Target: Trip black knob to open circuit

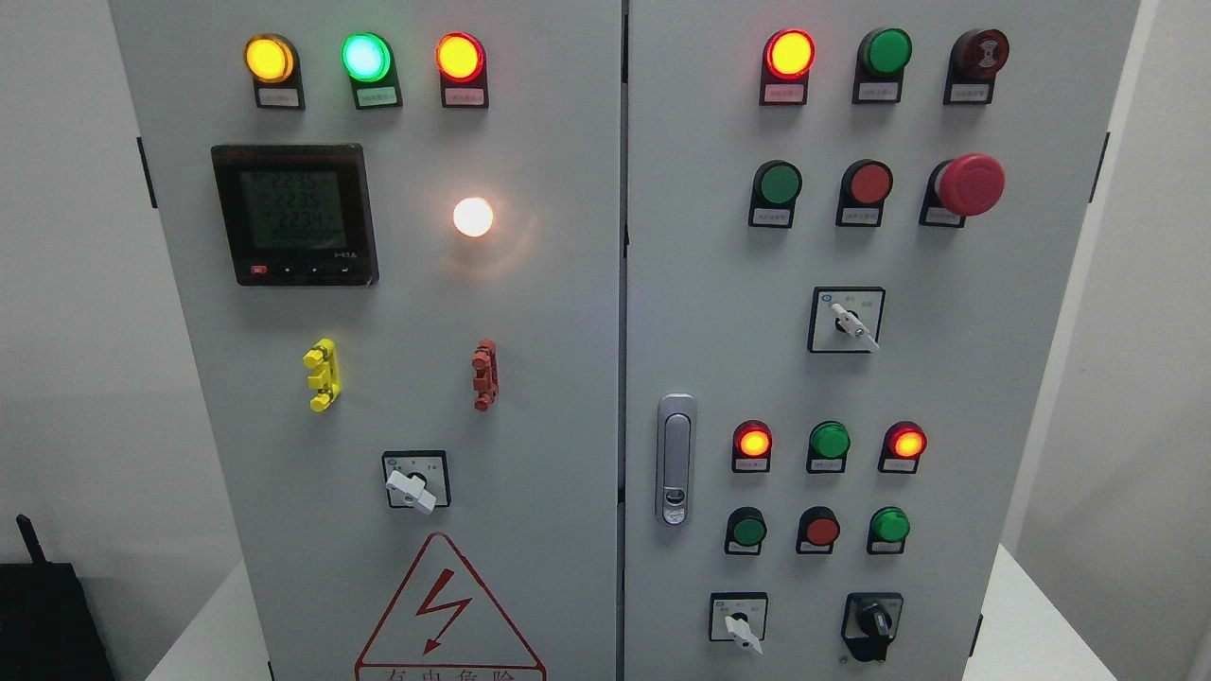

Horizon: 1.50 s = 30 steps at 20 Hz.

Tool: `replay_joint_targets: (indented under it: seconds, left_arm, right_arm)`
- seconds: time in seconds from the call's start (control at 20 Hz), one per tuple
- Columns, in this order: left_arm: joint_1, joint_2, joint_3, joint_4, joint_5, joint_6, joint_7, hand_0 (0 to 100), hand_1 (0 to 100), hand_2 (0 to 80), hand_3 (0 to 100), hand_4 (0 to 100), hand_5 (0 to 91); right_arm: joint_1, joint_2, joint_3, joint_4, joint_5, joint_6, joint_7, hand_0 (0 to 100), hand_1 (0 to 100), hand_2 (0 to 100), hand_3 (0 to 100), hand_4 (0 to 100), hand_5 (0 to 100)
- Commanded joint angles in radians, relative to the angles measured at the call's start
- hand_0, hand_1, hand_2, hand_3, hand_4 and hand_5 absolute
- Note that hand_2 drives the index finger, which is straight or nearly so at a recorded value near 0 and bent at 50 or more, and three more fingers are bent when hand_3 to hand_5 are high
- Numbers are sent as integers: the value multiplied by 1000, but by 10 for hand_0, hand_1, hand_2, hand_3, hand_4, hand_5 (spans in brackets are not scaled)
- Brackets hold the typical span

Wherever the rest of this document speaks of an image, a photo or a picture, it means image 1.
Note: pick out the grey left cabinet door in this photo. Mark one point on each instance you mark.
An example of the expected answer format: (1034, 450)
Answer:
(533, 480)

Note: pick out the yellow terminal clip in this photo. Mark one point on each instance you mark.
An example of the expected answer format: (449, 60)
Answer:
(323, 374)

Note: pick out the black digital power meter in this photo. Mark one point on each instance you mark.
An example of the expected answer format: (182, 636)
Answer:
(297, 215)

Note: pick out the white selector switch bottom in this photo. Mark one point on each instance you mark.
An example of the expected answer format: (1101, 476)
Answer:
(739, 617)

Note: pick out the yellow indicator lamp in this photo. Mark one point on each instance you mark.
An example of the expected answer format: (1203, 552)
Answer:
(274, 66)

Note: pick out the dark red buzzer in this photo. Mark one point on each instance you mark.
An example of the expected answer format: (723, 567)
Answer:
(976, 57)

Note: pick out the red terminal clip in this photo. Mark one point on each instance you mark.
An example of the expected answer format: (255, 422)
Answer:
(485, 382)

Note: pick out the silver door handle lock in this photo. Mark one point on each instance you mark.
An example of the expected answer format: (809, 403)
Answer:
(674, 439)

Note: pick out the grey cabinet door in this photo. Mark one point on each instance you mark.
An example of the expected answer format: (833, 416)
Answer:
(721, 310)
(533, 480)

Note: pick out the green indicator lamp lower middle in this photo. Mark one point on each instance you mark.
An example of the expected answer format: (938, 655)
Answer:
(829, 444)

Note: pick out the green push button lower right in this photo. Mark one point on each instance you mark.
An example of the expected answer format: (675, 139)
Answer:
(887, 530)

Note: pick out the red push button upper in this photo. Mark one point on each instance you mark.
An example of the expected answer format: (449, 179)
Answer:
(865, 185)

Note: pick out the red indicator lamp top right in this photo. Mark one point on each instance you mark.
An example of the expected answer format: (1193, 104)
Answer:
(787, 59)

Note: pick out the grey right cabinet door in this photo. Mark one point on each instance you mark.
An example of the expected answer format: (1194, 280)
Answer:
(721, 310)

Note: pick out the white selector switch upper right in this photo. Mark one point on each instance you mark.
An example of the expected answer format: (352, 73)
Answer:
(845, 320)

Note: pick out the green indicator lamp top right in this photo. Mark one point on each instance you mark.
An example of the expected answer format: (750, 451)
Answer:
(879, 66)

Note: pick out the white selector switch left door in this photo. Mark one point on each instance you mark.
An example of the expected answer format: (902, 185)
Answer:
(416, 480)

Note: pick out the red push button lower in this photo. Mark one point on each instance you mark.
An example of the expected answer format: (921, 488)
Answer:
(818, 530)

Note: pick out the red emergency stop button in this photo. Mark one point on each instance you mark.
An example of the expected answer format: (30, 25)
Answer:
(959, 188)

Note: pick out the black rotary knob switch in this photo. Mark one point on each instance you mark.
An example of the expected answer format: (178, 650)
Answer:
(869, 624)

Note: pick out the green push button upper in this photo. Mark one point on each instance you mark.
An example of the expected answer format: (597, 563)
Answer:
(776, 186)

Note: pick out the white glowing lamp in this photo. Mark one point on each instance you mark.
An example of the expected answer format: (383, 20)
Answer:
(473, 216)

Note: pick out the red indicator lamp lower left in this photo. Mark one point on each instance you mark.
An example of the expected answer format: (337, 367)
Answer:
(752, 447)

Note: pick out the red electric hazard sign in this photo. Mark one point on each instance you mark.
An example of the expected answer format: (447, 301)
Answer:
(444, 623)

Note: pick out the red indicator lamp left door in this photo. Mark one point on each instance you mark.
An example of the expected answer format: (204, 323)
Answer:
(462, 71)

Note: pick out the red indicator lamp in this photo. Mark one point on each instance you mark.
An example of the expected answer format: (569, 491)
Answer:
(787, 59)
(752, 447)
(903, 444)

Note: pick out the green push button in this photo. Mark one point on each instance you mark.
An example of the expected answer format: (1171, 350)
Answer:
(746, 531)
(887, 530)
(776, 186)

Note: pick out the lit green indicator lamp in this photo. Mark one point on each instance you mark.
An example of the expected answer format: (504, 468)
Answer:
(371, 68)

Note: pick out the white selector switch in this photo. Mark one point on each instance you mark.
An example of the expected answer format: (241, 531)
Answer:
(845, 320)
(739, 617)

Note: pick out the green push button lower left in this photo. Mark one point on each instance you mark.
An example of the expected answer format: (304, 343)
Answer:
(746, 531)

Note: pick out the red indicator lamp lower right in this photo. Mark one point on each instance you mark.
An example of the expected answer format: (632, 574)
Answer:
(903, 444)

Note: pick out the black device with antenna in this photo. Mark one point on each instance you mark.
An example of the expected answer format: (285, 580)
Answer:
(47, 630)

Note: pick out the red push button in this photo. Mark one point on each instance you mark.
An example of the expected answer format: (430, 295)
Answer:
(818, 530)
(865, 185)

